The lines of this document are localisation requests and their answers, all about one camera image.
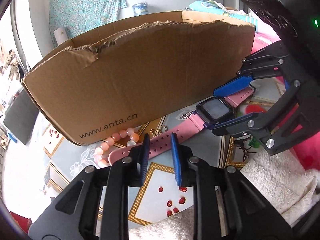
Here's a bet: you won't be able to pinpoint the pink strap smart watch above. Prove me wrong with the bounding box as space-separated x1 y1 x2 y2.
107 84 256 166

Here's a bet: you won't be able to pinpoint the gold earrings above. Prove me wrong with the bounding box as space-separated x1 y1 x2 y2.
150 125 168 137

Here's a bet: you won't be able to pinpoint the pink bead bracelet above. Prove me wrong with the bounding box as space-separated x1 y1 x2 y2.
94 127 140 168

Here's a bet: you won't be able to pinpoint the white fluffy towel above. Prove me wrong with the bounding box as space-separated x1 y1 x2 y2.
129 150 319 239

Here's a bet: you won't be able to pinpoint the fruit pattern tablecloth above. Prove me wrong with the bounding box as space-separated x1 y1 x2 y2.
44 106 261 228

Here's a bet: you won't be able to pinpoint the blue patterned pillow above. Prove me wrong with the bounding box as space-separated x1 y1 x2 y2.
189 1 258 25

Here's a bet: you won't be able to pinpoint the dark grey cabinet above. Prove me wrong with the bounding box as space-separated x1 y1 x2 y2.
3 88 39 145

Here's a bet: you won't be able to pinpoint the blue water bottle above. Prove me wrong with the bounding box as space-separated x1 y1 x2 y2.
132 2 149 16

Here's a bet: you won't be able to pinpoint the brown cardboard box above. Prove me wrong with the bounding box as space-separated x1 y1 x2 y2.
22 11 255 145

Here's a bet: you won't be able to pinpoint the rolled pink mat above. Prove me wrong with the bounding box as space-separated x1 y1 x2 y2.
54 27 68 46

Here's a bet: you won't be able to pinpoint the floral teal wall cloth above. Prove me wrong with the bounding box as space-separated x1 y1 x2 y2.
49 0 127 46

